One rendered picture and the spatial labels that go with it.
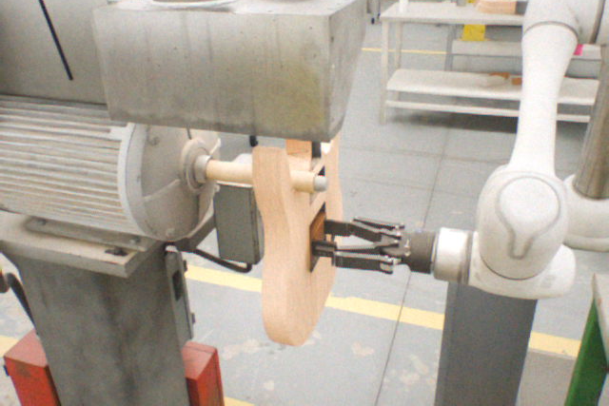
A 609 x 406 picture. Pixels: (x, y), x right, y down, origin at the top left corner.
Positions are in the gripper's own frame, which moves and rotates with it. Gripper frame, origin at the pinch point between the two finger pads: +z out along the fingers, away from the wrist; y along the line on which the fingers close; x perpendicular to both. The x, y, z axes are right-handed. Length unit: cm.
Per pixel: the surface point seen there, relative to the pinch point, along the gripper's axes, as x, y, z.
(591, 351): -33, 22, -53
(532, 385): -108, 89, -54
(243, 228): -7.5, 10.5, 20.9
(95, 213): 10.9, -20.2, 30.9
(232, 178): 15.1, -10.7, 11.0
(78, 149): 21.1, -19.0, 32.7
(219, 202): -1.6, 10.4, 25.9
